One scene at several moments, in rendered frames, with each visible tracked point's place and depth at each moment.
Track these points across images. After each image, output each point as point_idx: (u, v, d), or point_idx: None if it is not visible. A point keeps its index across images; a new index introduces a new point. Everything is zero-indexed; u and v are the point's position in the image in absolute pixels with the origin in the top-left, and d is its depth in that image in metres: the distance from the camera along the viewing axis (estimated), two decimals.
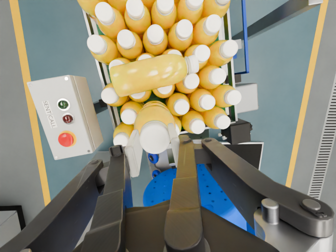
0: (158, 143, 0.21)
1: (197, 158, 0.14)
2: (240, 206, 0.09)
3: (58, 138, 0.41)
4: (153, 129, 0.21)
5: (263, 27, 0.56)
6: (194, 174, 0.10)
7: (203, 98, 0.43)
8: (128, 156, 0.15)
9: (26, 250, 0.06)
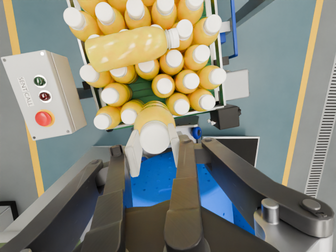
0: None
1: (197, 158, 0.14)
2: (240, 206, 0.09)
3: (35, 117, 0.40)
4: None
5: (252, 8, 0.54)
6: (194, 174, 0.10)
7: (187, 77, 0.42)
8: (128, 156, 0.15)
9: (26, 250, 0.06)
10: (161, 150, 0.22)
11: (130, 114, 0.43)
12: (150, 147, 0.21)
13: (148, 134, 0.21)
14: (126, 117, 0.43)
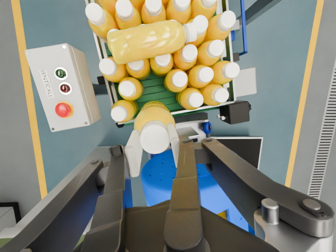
0: None
1: (197, 158, 0.14)
2: (240, 206, 0.09)
3: (55, 108, 0.41)
4: None
5: (260, 7, 0.56)
6: (194, 174, 0.10)
7: (202, 70, 0.43)
8: (128, 156, 0.15)
9: (26, 250, 0.06)
10: None
11: (159, 134, 0.21)
12: None
13: None
14: (150, 140, 0.21)
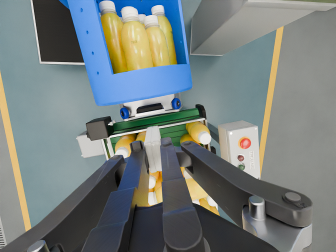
0: None
1: None
2: (225, 206, 0.09)
3: (250, 145, 0.55)
4: (149, 16, 0.44)
5: None
6: (180, 176, 0.10)
7: None
8: (147, 152, 0.16)
9: (41, 242, 0.07)
10: None
11: None
12: None
13: (131, 9, 0.40)
14: None
